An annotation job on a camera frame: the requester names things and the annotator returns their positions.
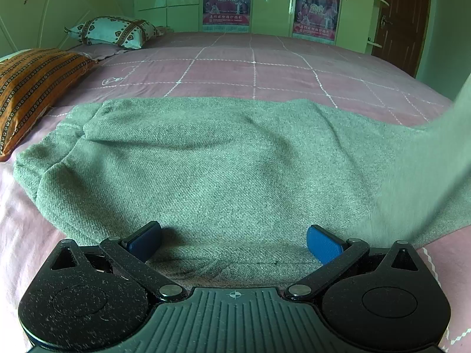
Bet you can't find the pink pillow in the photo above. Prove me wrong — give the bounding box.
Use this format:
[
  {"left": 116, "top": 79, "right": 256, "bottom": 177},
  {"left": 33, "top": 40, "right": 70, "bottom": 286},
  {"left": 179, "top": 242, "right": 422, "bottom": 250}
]
[{"left": 66, "top": 42, "right": 127, "bottom": 61}]

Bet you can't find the brown wooden door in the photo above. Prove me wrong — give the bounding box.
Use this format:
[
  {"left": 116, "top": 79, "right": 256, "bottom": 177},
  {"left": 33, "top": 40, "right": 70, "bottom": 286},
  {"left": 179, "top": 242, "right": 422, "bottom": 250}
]
[{"left": 372, "top": 0, "right": 433, "bottom": 78}]

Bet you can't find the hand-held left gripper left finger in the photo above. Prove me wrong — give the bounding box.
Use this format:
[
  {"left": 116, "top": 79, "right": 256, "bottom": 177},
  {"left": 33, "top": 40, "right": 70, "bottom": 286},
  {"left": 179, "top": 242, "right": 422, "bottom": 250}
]
[{"left": 48, "top": 222, "right": 188, "bottom": 301}]

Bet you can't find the white patterned pillow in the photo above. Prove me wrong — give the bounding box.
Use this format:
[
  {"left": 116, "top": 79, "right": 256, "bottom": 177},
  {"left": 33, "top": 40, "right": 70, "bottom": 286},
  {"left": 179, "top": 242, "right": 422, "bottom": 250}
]
[
  {"left": 64, "top": 16, "right": 164, "bottom": 50},
  {"left": 0, "top": 51, "right": 35, "bottom": 63}
]

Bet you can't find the white bed headboard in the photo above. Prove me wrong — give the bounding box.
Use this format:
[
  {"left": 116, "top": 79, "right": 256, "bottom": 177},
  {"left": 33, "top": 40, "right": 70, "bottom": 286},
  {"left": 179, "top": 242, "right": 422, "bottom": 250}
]
[{"left": 0, "top": 0, "right": 135, "bottom": 57}]

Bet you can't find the orange striped pillow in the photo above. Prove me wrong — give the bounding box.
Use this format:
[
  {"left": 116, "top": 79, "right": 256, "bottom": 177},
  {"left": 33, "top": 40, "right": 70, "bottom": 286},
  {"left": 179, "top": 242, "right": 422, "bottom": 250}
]
[{"left": 0, "top": 49, "right": 98, "bottom": 162}]

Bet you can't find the pink checked bed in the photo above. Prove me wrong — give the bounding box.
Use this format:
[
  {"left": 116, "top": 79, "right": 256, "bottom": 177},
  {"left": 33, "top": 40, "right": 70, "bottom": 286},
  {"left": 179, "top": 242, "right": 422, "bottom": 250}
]
[{"left": 0, "top": 31, "right": 471, "bottom": 353}]

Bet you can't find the purple wall poster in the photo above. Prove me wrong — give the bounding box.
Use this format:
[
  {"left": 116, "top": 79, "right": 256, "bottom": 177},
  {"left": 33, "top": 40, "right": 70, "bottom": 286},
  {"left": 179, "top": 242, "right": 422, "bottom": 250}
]
[
  {"left": 292, "top": 0, "right": 341, "bottom": 41},
  {"left": 202, "top": 0, "right": 253, "bottom": 26}
]

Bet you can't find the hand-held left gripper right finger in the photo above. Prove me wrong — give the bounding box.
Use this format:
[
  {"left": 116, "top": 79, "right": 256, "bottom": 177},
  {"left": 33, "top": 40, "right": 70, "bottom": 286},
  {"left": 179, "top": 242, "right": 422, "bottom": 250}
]
[{"left": 284, "top": 224, "right": 424, "bottom": 301}]

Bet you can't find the white glossy wardrobe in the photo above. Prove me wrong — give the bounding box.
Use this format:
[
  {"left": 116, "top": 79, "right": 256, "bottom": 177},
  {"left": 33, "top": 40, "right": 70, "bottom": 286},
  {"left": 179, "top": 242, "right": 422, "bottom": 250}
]
[{"left": 133, "top": 0, "right": 383, "bottom": 54}]

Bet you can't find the white corner shelf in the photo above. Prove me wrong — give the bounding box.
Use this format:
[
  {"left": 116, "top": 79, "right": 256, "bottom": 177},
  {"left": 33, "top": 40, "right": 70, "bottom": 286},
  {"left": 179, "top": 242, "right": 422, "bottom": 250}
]
[{"left": 368, "top": 0, "right": 389, "bottom": 46}]

